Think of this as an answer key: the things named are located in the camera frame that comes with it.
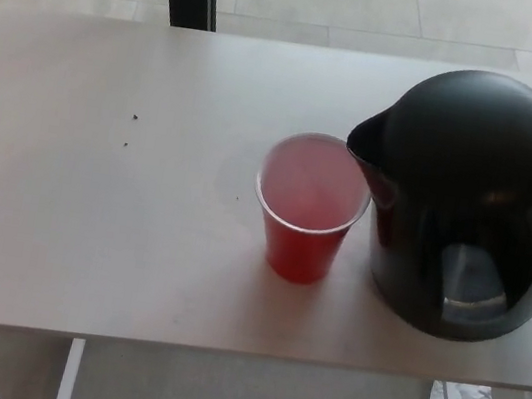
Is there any black electric kettle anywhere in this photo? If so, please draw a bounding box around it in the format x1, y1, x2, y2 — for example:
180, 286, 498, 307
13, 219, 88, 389
318, 51, 532, 354

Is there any red plastic cup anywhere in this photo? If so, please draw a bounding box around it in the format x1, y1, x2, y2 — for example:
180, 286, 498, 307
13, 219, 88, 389
240, 124, 381, 294

